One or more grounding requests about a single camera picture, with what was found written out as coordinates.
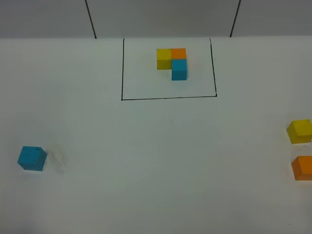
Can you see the yellow template block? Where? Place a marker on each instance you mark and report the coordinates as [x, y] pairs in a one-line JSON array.
[[164, 59]]

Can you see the blue template block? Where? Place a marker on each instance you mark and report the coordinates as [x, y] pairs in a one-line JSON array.
[[179, 69]]

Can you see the orange template block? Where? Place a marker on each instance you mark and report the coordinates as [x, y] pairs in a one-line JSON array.
[[178, 53]]

